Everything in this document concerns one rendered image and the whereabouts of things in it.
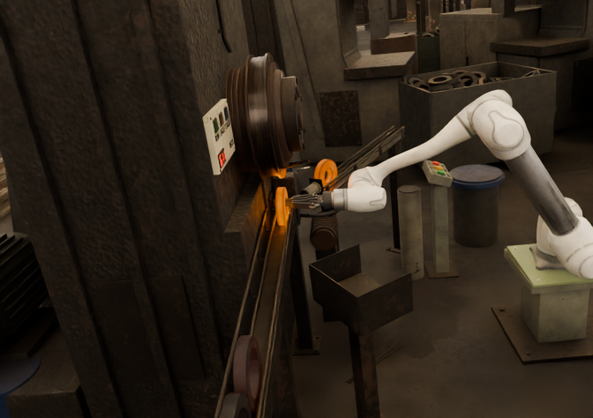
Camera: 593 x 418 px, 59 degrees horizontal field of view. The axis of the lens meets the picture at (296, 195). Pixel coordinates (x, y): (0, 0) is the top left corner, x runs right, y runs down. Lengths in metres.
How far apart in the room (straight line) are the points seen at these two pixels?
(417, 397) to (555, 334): 0.67
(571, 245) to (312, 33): 3.15
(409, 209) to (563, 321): 0.87
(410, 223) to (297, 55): 2.34
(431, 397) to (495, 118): 1.11
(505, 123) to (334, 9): 3.00
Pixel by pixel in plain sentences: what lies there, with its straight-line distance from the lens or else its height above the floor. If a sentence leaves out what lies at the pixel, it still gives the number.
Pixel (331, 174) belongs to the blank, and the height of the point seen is 0.70.
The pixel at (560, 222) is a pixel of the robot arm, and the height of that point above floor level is 0.67.
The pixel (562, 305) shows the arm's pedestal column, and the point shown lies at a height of 0.20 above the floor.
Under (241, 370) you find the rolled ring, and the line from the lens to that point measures 1.30.
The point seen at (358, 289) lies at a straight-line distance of 1.78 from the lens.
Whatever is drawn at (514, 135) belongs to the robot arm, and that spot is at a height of 1.03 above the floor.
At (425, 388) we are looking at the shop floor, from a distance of 2.31.
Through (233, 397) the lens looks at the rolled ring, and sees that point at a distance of 1.23.
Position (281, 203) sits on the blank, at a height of 0.79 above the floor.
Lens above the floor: 1.54
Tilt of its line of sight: 21 degrees down
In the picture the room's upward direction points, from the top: 8 degrees counter-clockwise
